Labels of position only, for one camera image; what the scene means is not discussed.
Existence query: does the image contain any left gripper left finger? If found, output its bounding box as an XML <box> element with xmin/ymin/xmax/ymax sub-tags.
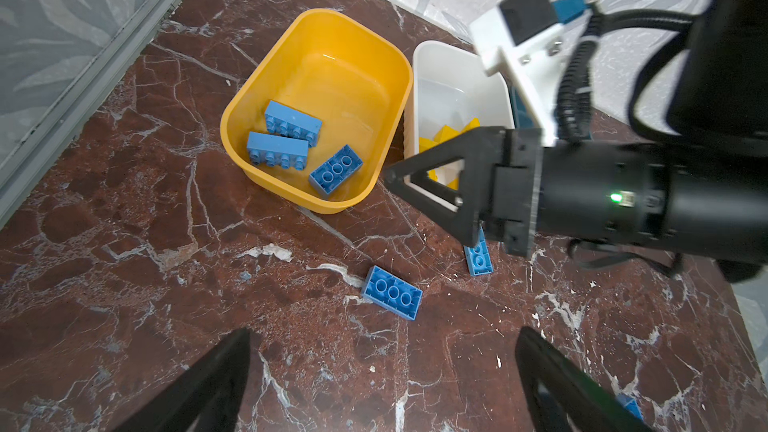
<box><xmin>116</xmin><ymin>328</ymin><xmax>251</xmax><ymax>431</ymax></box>

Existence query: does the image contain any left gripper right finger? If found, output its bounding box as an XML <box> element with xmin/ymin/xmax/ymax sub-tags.
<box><xmin>515</xmin><ymin>326</ymin><xmax>650</xmax><ymax>431</ymax></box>

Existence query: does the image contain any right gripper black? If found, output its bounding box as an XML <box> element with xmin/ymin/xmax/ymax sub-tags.
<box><xmin>382</xmin><ymin>125</ymin><xmax>768</xmax><ymax>265</ymax></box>

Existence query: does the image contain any yellow sloped lego pair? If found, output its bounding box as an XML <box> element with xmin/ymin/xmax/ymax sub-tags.
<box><xmin>418</xmin><ymin>117</ymin><xmax>482</xmax><ymax>190</ymax></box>

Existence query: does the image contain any blue lego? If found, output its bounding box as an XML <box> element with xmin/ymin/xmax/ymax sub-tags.
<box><xmin>361</xmin><ymin>265</ymin><xmax>423</xmax><ymax>321</ymax></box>
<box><xmin>246</xmin><ymin>132</ymin><xmax>309</xmax><ymax>171</ymax></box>
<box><xmin>264</xmin><ymin>101</ymin><xmax>323</xmax><ymax>148</ymax></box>
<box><xmin>464</xmin><ymin>228</ymin><xmax>494</xmax><ymax>277</ymax></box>
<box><xmin>309</xmin><ymin>145</ymin><xmax>363</xmax><ymax>197</ymax></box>

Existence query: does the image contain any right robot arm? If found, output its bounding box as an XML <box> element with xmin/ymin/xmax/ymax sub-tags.
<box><xmin>384</xmin><ymin>0</ymin><xmax>767</xmax><ymax>283</ymax></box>

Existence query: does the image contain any dark teal plastic bin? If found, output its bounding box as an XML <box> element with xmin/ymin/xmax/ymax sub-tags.
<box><xmin>509</xmin><ymin>86</ymin><xmax>534</xmax><ymax>129</ymax></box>

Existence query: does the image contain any white plastic bin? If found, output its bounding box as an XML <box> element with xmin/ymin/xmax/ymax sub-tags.
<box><xmin>403</xmin><ymin>40</ymin><xmax>517</xmax><ymax>214</ymax></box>

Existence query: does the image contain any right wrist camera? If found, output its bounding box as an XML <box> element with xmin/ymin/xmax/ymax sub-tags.
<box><xmin>469</xmin><ymin>0</ymin><xmax>587</xmax><ymax>147</ymax></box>

